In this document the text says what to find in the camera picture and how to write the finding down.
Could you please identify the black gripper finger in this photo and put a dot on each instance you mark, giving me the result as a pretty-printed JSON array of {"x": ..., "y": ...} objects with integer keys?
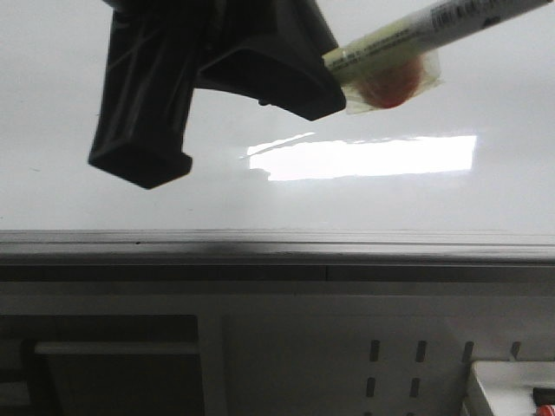
[
  {"x": 272, "y": 52},
  {"x": 152, "y": 68}
]

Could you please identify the white whiteboard marker with tape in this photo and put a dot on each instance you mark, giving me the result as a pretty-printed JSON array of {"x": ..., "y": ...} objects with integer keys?
[{"x": 398, "y": 61}]

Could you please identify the grey perforated pegboard panel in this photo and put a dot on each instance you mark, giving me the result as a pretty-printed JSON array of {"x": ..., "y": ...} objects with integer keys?
[{"x": 367, "y": 365}]

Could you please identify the white plastic marker tray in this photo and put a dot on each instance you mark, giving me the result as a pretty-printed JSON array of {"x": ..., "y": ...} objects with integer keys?
[{"x": 505, "y": 387}]

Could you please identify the black marker in tray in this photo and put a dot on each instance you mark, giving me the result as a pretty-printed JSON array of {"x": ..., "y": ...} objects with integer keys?
[{"x": 543, "y": 396}]

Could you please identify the red capped marker in tray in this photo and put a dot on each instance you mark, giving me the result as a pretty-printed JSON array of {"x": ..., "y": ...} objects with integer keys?
[{"x": 545, "y": 410}]

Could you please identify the white whiteboard with grey frame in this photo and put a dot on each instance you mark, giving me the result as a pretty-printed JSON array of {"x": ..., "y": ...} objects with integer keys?
[{"x": 456, "y": 184}]

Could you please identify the dark shelf bracket with bar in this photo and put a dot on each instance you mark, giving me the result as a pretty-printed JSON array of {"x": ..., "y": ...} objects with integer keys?
[{"x": 101, "y": 365}]

